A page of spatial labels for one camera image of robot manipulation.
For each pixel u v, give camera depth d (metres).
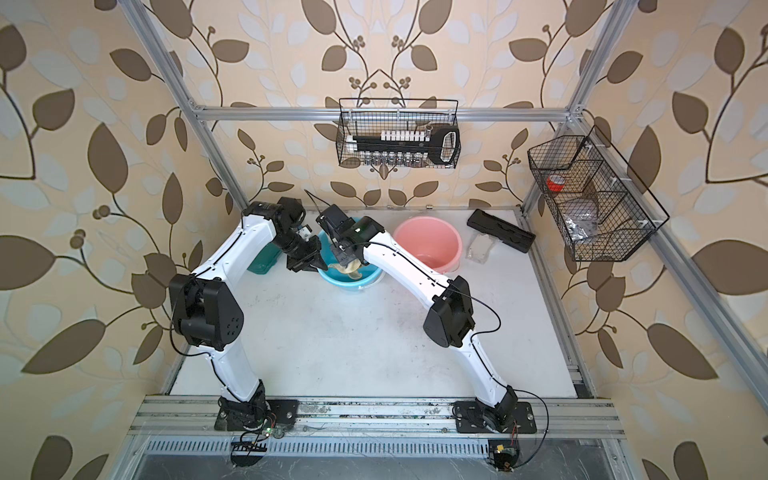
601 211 0.73
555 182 0.87
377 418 0.75
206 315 0.49
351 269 0.83
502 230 1.12
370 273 0.82
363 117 0.91
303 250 0.75
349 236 0.60
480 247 1.04
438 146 0.84
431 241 0.94
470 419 0.74
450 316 0.60
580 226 0.71
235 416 0.69
